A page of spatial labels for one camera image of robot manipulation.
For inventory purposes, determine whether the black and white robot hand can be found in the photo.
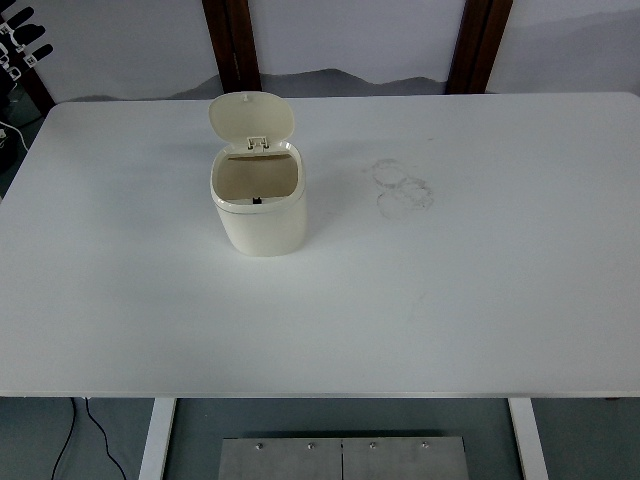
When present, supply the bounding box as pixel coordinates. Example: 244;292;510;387
0;6;54;82

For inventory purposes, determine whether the cream plastic trash bin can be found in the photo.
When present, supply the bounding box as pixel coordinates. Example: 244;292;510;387
207;90;309;259

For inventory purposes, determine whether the white table leg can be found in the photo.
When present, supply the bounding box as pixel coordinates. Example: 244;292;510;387
137;398;177;480
508;398;551;480

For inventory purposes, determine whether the grey metal plate with screws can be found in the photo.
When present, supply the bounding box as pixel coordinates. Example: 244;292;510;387
218;436;469;480

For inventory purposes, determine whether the slanted dark brown wooden post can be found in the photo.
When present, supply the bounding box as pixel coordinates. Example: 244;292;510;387
27;64;57;107

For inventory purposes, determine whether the thin white cable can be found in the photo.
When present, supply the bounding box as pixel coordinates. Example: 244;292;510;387
0;118;29;151

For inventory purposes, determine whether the thin black floor cable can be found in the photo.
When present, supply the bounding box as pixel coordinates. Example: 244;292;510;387
83;398;125;480
51;398;78;480

